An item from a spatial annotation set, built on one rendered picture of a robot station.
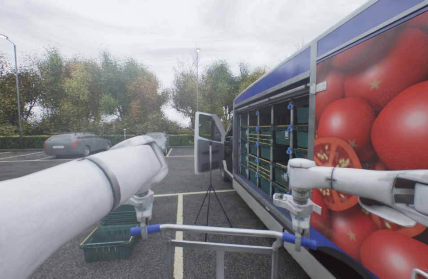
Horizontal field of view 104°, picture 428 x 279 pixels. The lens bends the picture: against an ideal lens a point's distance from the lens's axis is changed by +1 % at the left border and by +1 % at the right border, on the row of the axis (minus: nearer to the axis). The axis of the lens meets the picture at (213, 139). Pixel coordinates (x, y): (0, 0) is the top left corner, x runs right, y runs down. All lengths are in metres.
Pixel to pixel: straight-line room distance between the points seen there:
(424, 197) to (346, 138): 1.05
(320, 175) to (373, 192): 0.11
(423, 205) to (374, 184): 0.08
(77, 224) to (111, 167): 0.06
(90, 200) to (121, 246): 2.60
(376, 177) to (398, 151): 0.81
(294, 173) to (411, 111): 0.86
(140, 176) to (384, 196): 0.50
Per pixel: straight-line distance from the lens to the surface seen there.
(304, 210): 0.73
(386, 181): 0.53
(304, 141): 2.12
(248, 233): 0.87
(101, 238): 3.28
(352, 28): 1.67
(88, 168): 0.23
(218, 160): 5.08
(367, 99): 1.45
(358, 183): 0.54
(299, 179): 0.57
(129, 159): 0.26
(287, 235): 0.88
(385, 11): 1.55
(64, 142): 12.44
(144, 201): 0.78
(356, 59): 1.55
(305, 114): 2.11
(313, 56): 1.88
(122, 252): 2.86
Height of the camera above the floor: 1.68
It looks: 4 degrees down
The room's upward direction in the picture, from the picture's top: straight up
